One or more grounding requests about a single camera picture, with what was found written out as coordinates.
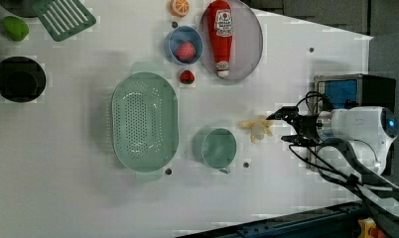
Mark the yellow red emergency button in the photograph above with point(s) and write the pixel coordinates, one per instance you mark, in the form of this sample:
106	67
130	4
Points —
369	229

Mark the red plush ketchup bottle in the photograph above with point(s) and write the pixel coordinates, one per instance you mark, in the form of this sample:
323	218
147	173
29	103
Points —
220	32

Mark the blue metal frame rail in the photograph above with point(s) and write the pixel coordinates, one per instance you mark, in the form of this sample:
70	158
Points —
337	221

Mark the yellow plush peeled banana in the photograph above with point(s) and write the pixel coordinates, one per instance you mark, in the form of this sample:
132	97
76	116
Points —
258	127

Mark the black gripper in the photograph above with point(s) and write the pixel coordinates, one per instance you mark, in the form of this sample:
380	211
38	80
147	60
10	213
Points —
304	125

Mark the grey round plate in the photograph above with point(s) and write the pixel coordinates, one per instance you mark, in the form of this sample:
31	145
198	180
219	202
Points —
247	42

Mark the blue bowl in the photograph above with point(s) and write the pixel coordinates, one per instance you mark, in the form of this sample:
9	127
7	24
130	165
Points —
177	37

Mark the orange slice toy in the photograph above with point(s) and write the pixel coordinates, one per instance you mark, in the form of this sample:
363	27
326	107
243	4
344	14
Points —
180	8

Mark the green oval colander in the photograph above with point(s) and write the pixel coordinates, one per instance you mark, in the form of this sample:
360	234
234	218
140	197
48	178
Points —
145	121

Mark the dark bowl at top edge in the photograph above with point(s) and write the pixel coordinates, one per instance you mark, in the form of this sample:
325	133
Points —
21	8

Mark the black round bowl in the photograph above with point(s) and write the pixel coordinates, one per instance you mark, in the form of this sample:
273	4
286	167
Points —
21	79

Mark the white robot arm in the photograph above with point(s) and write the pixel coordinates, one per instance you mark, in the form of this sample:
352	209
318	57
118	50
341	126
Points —
370	130

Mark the green plastic cup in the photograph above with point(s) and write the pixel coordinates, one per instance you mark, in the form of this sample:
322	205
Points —
215	147

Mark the red plush strawberry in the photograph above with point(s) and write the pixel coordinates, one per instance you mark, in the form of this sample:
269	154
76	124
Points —
187	77

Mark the black and silver toaster oven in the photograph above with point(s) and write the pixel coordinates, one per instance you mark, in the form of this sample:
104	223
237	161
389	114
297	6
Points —
356	90

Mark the pink plush fruit in bowl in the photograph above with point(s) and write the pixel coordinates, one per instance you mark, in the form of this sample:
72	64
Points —
186	51

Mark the green slotted dish rack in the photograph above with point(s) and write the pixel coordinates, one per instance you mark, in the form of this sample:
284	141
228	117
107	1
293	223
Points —
63	18

